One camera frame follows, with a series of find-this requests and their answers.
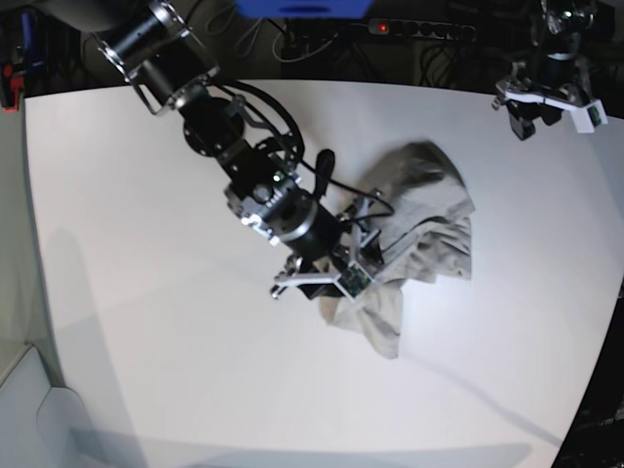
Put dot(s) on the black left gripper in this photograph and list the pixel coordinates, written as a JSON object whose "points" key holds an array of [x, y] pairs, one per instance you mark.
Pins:
{"points": [[579, 76]]}

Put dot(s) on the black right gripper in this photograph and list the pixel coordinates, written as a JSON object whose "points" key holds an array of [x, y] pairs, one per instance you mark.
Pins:
{"points": [[356, 273]]}

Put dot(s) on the beige t-shirt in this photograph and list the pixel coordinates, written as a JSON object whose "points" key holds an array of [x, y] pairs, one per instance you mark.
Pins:
{"points": [[428, 236]]}

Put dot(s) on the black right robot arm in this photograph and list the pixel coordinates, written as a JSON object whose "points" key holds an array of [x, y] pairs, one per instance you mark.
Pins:
{"points": [[257, 143]]}

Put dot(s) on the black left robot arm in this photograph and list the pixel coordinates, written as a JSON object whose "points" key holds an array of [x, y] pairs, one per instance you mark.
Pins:
{"points": [[554, 78]]}

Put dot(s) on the black power strip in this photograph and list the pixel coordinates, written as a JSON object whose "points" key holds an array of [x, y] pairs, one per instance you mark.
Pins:
{"points": [[422, 30]]}

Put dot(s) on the red black clamp tool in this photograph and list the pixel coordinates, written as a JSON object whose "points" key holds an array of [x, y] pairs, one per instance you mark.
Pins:
{"points": [[12, 85]]}

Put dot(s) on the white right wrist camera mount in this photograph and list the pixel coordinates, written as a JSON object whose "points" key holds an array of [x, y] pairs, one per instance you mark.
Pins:
{"points": [[321, 235]]}

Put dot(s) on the blue base camera housing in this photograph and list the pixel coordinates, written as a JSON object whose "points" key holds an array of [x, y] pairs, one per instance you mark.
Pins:
{"points": [[303, 9]]}

